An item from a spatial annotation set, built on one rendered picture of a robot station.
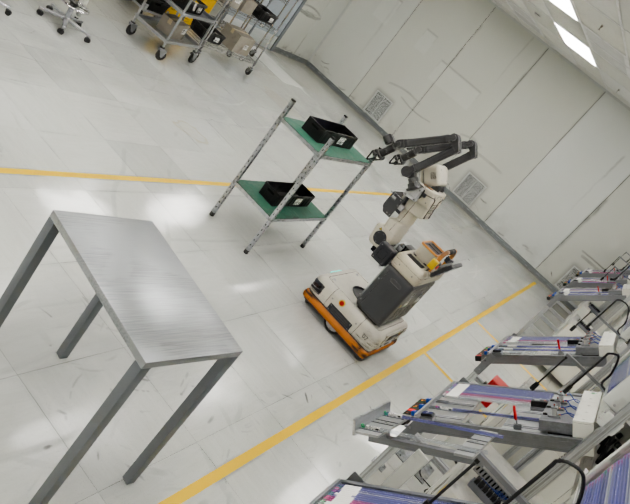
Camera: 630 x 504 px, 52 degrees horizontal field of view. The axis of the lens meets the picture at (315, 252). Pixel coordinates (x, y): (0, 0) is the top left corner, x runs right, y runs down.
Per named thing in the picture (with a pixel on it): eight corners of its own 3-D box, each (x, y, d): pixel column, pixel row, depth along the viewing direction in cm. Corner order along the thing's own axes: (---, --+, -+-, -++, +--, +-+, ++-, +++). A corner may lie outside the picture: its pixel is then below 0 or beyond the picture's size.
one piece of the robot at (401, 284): (395, 328, 502) (467, 252, 472) (367, 340, 454) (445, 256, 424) (366, 298, 513) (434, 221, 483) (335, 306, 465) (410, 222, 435)
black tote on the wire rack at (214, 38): (201, 40, 804) (207, 30, 799) (187, 26, 813) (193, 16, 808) (220, 47, 839) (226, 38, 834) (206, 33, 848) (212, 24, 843)
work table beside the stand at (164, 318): (63, 351, 290) (152, 220, 261) (134, 482, 260) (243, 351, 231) (-38, 360, 253) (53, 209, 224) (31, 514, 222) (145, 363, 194)
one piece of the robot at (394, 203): (406, 221, 479) (424, 199, 472) (392, 221, 455) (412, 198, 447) (391, 206, 484) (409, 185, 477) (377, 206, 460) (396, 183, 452)
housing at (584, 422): (572, 454, 260) (572, 419, 259) (584, 419, 303) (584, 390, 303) (593, 457, 256) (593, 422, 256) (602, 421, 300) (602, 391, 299)
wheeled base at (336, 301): (392, 346, 509) (413, 325, 500) (360, 362, 453) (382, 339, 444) (336, 286, 530) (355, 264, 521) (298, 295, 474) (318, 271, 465)
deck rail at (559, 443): (412, 431, 290) (412, 417, 290) (414, 429, 292) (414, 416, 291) (582, 455, 257) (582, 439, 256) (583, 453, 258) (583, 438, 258)
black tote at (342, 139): (316, 142, 463) (325, 130, 459) (301, 127, 468) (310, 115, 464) (350, 149, 514) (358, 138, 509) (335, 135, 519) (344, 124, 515)
